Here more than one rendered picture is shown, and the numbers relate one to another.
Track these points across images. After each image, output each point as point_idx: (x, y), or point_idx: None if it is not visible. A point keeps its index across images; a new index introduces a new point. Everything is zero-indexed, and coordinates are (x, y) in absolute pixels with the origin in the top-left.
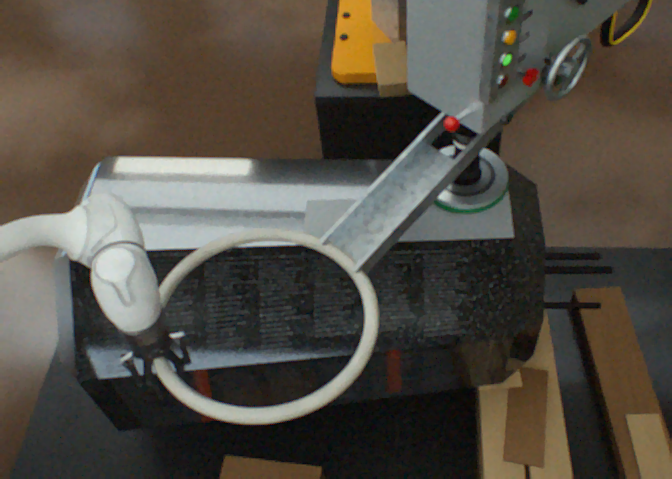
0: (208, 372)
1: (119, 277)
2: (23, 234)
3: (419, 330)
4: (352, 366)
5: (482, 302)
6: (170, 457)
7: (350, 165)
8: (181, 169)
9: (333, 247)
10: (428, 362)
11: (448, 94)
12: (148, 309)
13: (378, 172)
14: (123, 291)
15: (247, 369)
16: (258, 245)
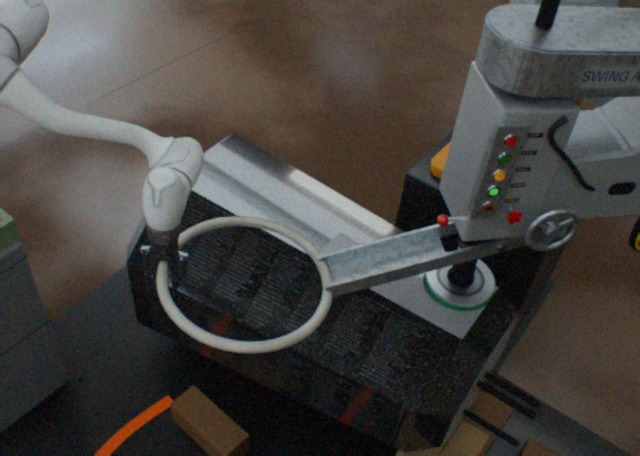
0: (205, 309)
1: (158, 185)
2: (127, 132)
3: (357, 366)
4: (274, 341)
5: (412, 373)
6: (161, 366)
7: (387, 227)
8: (275, 167)
9: (325, 266)
10: (354, 397)
11: (455, 200)
12: (166, 218)
13: None
14: (156, 195)
15: (230, 323)
16: (285, 241)
